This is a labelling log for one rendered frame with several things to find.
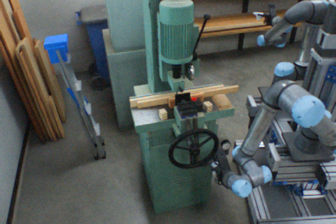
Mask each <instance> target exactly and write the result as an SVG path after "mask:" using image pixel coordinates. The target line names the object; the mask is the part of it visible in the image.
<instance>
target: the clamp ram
mask: <svg viewBox="0 0 336 224"><path fill-rule="evenodd" d="M185 101H190V92H187V93H183V94H175V106H177V103H181V102H185Z"/></svg>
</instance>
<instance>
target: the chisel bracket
mask: <svg viewBox="0 0 336 224"><path fill-rule="evenodd" d="M168 81H169V83H170V86H171V89H172V91H173V92H179V91H180V89H179V87H178V86H180V87H181V89H183V90H184V91H185V80H184V79H183V77H182V76H181V78H180V79H174V78H173V77H172V71H168Z"/></svg>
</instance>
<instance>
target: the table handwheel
mask: <svg viewBox="0 0 336 224"><path fill-rule="evenodd" d="M196 134H205V135H210V137H208V138H207V139H205V140H204V141H203V142H201V143H200V144H196V143H195V142H194V140H193V138H192V137H191V140H190V141H188V142H187V143H188V145H189V146H188V147H183V146H179V145H177V144H178V143H179V142H180V141H181V140H183V139H184V138H186V140H187V137H189V136H192V135H196ZM212 138H213V140H214V148H213V150H212V151H211V153H214V154H215V153H216V152H217V150H218V147H219V140H218V137H217V134H216V133H214V132H213V131H211V130H208V129H192V130H189V131H187V132H184V133H183V134H181V135H179V136H178V137H177V138H176V139H174V140H173V142H172V143H171V144H170V148H169V159H170V162H171V164H173V165H174V166H176V167H177V168H181V169H193V168H197V167H199V166H202V165H204V164H205V163H207V162H209V161H210V160H211V159H212V156H211V153H209V154H208V155H207V156H206V157H205V158H204V159H202V160H200V161H198V162H196V156H197V155H198V154H199V153H200V147H201V146H202V145H204V144H205V143H207V142H208V141H210V140H211V139H212ZM175 148H177V149H183V150H189V153H190V155H191V156H193V163H191V164H183V163H179V162H177V161H176V160H175V159H174V157H173V151H174V149H175Z"/></svg>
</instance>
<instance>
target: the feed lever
mask: <svg viewBox="0 0 336 224"><path fill-rule="evenodd" d="M203 18H204V23H203V26H202V28H201V31H200V33H199V36H198V38H197V41H196V44H195V46H194V49H193V59H192V60H191V61H196V60H197V53H196V52H195V51H196V47H197V45H198V43H199V40H200V38H201V36H202V33H203V30H204V28H205V24H206V21H207V20H209V19H210V18H211V15H210V14H209V13H206V14H204V16H203Z"/></svg>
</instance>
